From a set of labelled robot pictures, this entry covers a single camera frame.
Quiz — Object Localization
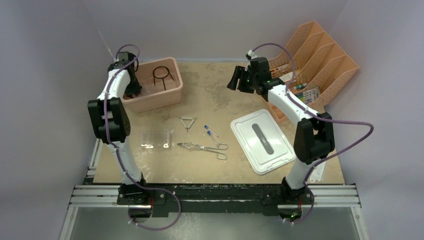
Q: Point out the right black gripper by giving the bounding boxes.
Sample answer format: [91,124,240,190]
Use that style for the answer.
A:
[227,66,259,95]

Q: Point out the pink plastic bin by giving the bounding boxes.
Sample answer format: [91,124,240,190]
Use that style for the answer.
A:
[122,57,184,113]

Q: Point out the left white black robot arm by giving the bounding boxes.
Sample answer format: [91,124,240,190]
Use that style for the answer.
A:
[87,51,149,205]

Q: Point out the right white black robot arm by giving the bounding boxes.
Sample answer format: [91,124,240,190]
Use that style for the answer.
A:
[227,57,335,204]

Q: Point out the clear well plate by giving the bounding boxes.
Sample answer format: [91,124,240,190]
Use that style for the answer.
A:
[140,130,172,150]

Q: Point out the blue capped test tube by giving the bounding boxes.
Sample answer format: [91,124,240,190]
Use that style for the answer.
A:
[204,125,219,138]
[207,131,219,147]

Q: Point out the set of coloured markers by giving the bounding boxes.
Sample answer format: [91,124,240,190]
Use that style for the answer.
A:
[294,87,321,105]

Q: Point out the white plastic bin lid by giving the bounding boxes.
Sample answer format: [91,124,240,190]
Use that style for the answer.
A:
[230,109,296,175]

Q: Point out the orange mesh file organizer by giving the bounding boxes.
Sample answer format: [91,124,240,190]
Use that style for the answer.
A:
[285,21,360,112]

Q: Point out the metal crucible tongs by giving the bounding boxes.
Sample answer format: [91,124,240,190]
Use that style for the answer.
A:
[177,142,229,161]

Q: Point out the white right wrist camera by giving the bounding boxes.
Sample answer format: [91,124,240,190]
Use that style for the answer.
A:
[245,49,259,61]

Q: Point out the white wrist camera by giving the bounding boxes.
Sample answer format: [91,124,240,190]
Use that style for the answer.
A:
[107,57,121,71]
[245,49,259,61]

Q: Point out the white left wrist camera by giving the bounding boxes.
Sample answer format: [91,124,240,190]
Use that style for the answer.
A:
[107,57,121,71]

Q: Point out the black wire tripod ring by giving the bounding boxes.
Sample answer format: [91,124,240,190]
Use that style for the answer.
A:
[152,66,175,91]

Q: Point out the aluminium rail frame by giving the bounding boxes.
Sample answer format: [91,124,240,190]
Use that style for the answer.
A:
[59,140,368,240]

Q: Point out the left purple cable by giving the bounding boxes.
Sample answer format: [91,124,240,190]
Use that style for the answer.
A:
[102,44,183,232]

